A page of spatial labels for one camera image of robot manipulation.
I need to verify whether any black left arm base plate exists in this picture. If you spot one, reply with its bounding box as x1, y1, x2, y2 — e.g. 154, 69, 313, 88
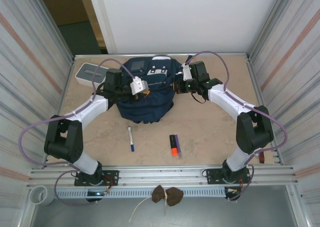
74, 169, 120, 187

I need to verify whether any white marker blue cap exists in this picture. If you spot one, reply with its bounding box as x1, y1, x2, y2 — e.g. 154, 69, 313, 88
127, 126, 137, 153

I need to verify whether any purple pen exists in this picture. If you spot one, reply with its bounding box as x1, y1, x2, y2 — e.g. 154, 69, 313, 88
174, 133, 184, 159

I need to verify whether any black orange highlighter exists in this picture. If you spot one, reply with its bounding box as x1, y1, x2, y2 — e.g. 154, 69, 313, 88
169, 134, 180, 157

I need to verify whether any brown cloth bow with string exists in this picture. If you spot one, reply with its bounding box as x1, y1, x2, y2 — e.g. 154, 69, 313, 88
128, 184, 184, 223

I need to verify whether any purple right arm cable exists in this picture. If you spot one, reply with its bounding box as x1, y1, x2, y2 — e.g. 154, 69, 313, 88
184, 50, 288, 202

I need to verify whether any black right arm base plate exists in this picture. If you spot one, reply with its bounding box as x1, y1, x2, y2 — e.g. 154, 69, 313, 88
202, 168, 251, 186

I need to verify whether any aluminium mounting rail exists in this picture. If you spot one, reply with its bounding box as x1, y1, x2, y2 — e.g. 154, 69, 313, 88
26, 164, 301, 189

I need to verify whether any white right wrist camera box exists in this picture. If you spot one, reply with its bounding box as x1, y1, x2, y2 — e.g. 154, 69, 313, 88
181, 63, 192, 82

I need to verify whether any white door frame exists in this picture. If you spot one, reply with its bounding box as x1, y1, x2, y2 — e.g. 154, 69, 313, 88
86, 0, 118, 55

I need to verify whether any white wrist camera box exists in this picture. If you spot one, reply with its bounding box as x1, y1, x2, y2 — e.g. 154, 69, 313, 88
181, 63, 192, 82
128, 76, 150, 96

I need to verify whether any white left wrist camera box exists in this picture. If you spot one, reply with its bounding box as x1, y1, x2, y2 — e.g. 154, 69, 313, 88
128, 76, 150, 96

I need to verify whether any white grey tissue box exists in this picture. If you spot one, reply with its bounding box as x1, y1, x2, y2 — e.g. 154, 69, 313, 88
75, 63, 110, 88

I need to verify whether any brown wooden door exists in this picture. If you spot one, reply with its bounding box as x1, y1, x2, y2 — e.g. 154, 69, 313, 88
36, 0, 106, 55

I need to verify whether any navy blue student backpack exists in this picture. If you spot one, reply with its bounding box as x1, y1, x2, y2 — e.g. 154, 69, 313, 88
116, 54, 177, 125

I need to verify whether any aluminium table edge bar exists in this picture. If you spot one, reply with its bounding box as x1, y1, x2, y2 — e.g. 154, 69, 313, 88
73, 52, 251, 63

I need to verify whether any corrugated plastic side panel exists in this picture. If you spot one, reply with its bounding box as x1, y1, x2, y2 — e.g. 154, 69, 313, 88
0, 0, 75, 213
249, 0, 320, 213

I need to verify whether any small controller board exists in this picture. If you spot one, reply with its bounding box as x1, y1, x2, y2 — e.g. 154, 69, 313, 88
224, 186, 242, 196
86, 190, 109, 197

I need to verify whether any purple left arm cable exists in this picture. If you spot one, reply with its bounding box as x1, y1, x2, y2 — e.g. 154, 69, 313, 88
19, 58, 138, 206

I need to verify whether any white slotted cable duct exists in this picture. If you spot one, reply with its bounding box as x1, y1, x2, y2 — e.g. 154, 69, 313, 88
54, 186, 227, 200

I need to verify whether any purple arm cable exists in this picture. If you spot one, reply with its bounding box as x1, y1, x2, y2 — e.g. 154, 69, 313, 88
19, 58, 138, 206
184, 50, 288, 202

